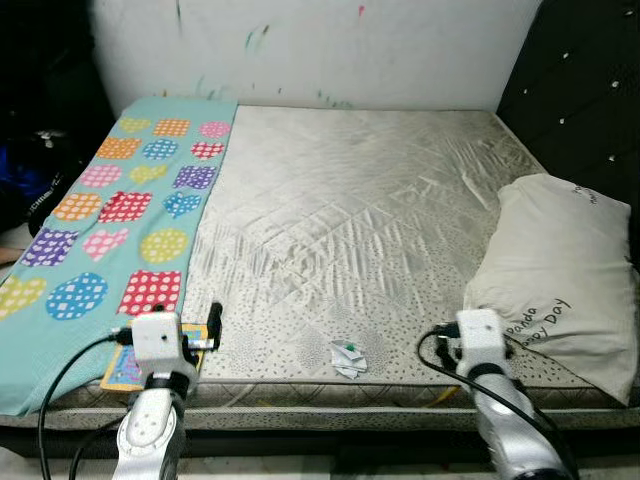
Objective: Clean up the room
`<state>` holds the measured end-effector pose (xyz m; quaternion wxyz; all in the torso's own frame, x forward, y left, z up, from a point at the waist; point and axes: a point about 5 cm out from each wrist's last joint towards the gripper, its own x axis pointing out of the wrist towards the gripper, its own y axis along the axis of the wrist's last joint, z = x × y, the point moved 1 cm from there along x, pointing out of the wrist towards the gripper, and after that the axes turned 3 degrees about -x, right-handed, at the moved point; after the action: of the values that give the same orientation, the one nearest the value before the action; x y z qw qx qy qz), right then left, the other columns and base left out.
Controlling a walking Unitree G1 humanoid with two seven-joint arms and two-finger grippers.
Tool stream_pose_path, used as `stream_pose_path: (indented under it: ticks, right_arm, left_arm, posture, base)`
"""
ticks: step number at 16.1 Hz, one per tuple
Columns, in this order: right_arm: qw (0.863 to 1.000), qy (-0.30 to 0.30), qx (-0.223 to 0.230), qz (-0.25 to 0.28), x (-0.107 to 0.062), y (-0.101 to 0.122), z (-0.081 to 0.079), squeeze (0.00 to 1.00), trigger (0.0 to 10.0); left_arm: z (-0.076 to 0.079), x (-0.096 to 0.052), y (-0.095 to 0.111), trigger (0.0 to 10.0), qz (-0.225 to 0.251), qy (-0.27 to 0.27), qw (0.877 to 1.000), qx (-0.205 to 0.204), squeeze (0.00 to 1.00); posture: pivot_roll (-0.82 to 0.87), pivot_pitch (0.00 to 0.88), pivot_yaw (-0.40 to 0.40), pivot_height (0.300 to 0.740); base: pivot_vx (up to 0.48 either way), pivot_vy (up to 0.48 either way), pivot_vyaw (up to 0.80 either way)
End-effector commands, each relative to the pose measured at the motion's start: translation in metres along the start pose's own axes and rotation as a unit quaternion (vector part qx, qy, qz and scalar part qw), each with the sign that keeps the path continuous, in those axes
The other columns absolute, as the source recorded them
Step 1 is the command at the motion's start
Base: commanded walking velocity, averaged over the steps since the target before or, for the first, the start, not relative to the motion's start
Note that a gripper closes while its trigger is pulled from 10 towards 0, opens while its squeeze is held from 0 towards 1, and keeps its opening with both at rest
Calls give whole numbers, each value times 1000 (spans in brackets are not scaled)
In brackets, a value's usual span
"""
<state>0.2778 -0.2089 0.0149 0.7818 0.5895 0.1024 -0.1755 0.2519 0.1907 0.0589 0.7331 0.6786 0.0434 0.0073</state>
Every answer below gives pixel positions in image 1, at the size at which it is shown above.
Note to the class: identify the blue plastic bag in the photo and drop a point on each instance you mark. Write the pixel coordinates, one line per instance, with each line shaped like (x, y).
(20, 180)

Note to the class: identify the black tufted headboard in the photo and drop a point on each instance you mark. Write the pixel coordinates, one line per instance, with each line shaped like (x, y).
(580, 80)

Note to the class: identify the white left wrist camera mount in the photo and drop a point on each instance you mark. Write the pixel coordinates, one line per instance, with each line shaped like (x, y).
(158, 338)

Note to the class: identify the white printed pillow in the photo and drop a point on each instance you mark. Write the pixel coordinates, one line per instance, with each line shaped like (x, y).
(560, 260)

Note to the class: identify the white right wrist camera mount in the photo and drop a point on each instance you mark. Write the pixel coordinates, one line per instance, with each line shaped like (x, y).
(480, 335)

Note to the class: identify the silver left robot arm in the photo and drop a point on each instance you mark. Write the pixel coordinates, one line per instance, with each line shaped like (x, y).
(150, 440)

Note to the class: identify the black sports bag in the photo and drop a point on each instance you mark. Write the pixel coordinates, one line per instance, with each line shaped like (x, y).
(60, 190)

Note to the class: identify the quilted grey mattress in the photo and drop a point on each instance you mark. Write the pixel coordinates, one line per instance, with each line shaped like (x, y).
(330, 230)

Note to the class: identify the blue yellow children's book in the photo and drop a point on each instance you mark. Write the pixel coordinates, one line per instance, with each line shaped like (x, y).
(125, 372)

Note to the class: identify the teal patchwork polka dot blanket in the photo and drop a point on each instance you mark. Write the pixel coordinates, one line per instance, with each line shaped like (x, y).
(100, 260)

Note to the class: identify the white green wrapper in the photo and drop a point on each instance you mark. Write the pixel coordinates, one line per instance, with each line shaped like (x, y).
(348, 360)

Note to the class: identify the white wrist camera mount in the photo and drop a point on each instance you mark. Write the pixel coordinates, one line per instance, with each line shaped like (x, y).
(158, 338)
(480, 335)

